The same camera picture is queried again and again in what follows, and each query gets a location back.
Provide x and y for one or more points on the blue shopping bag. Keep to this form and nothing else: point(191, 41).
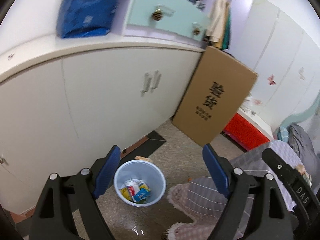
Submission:
point(85, 18)

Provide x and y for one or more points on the red storage box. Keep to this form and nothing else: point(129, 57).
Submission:
point(244, 133)

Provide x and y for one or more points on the grey folded blanket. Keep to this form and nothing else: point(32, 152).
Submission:
point(302, 145)

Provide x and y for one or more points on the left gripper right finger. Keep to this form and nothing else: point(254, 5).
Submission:
point(268, 219)

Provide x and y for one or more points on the grey plaid bed sheet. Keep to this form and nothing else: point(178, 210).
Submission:
point(269, 217)

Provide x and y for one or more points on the light blue trash bin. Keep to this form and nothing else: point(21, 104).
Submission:
point(139, 183)

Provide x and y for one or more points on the white low cabinet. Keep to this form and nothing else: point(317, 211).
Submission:
point(66, 102)

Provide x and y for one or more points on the hanging clothes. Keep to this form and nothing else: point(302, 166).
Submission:
point(218, 19)

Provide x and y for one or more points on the pink butterfly wall sticker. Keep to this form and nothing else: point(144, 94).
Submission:
point(271, 80)

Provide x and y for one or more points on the mint green bed headboard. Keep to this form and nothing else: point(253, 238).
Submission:
point(303, 116)

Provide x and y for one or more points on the mint green drawer unit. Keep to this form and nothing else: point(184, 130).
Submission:
point(175, 16)

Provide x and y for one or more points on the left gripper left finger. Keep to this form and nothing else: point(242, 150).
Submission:
point(53, 217)

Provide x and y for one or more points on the large cardboard box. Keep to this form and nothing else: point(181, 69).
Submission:
point(217, 89)

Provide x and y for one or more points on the pink fringed floor rug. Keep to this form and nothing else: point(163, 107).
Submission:
point(202, 225)

